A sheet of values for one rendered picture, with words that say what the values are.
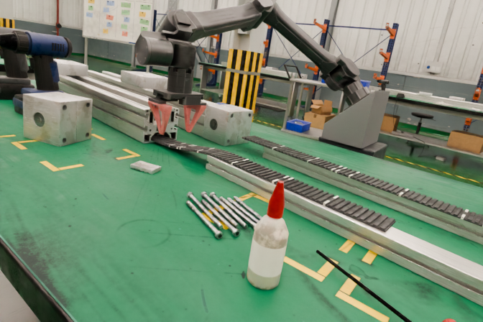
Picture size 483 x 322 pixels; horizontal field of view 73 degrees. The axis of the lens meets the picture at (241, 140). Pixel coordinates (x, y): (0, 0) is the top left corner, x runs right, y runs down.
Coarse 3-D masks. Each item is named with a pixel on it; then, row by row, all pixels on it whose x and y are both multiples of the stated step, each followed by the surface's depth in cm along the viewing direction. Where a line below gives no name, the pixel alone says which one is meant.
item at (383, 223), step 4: (384, 216) 49; (380, 220) 48; (384, 220) 48; (388, 220) 48; (392, 220) 48; (372, 224) 47; (376, 224) 46; (380, 224) 47; (384, 224) 47; (388, 224) 47; (392, 224) 48; (376, 228) 46; (380, 228) 46; (384, 228) 45; (388, 228) 46
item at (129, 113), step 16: (64, 80) 109; (80, 80) 117; (96, 80) 112; (80, 96) 101; (96, 96) 96; (112, 96) 87; (128, 96) 96; (96, 112) 94; (112, 112) 88; (128, 112) 82; (144, 112) 77; (160, 112) 85; (176, 112) 84; (128, 128) 83; (144, 128) 80; (176, 128) 85
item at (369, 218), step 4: (368, 212) 50; (372, 212) 50; (364, 216) 48; (368, 216) 49; (372, 216) 49; (376, 216) 49; (380, 216) 50; (360, 220) 47; (364, 220) 48; (368, 220) 47; (372, 220) 47; (376, 220) 48; (368, 224) 47
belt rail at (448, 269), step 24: (216, 168) 66; (264, 192) 58; (288, 192) 54; (312, 216) 52; (336, 216) 49; (360, 240) 47; (384, 240) 44; (408, 240) 44; (408, 264) 42; (432, 264) 41; (456, 264) 40; (456, 288) 39; (480, 288) 37
